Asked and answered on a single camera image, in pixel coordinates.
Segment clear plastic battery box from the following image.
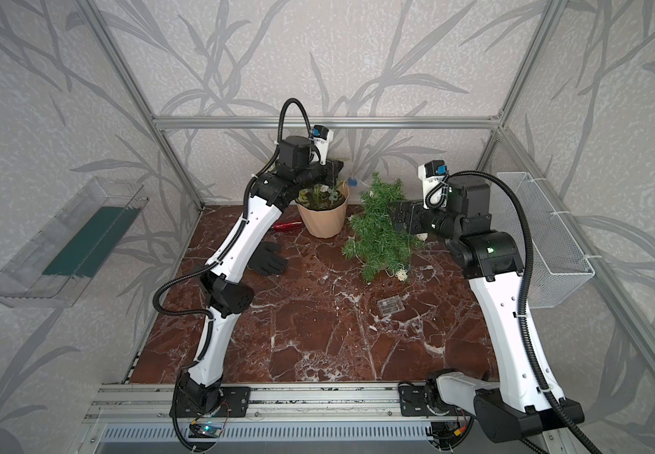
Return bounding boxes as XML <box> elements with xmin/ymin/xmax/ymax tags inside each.
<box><xmin>377</xmin><ymin>296</ymin><xmax>405</xmax><ymax>318</ymax></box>

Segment rattan ball string lights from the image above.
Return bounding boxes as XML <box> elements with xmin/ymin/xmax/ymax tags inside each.
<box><xmin>347</xmin><ymin>177</ymin><xmax>411</xmax><ymax>283</ymax></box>

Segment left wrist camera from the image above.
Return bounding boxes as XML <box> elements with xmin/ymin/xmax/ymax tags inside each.
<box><xmin>310</xmin><ymin>125</ymin><xmax>334</xmax><ymax>165</ymax></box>

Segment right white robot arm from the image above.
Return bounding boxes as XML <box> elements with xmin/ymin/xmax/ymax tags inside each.
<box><xmin>389</xmin><ymin>161</ymin><xmax>599</xmax><ymax>453</ymax></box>

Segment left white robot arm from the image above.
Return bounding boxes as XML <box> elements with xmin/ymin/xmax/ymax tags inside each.
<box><xmin>152</xmin><ymin>98</ymin><xmax>344</xmax><ymax>418</ymax></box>

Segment potted white flower plant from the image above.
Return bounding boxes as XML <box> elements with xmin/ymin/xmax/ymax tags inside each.
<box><xmin>296</xmin><ymin>181</ymin><xmax>349</xmax><ymax>238</ymax></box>

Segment clear plastic wall tray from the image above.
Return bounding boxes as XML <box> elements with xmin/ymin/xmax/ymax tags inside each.
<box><xmin>0</xmin><ymin>177</ymin><xmax>149</xmax><ymax>308</ymax></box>

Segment green circuit board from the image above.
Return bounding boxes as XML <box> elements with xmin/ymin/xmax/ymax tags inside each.
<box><xmin>189</xmin><ymin>423</ymin><xmax>223</xmax><ymax>439</ymax></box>

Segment black work glove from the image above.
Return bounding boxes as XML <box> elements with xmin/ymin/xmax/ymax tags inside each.
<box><xmin>247</xmin><ymin>241</ymin><xmax>289</xmax><ymax>276</ymax></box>

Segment small green christmas tree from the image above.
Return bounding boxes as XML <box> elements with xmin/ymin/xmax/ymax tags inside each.
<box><xmin>341</xmin><ymin>172</ymin><xmax>426</xmax><ymax>284</ymax></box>

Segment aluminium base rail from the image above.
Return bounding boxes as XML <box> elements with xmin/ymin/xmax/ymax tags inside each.
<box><xmin>79</xmin><ymin>382</ymin><xmax>510</xmax><ymax>444</ymax></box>

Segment white wire mesh basket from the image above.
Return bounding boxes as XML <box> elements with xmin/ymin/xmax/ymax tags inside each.
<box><xmin>497</xmin><ymin>172</ymin><xmax>595</xmax><ymax>309</ymax></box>

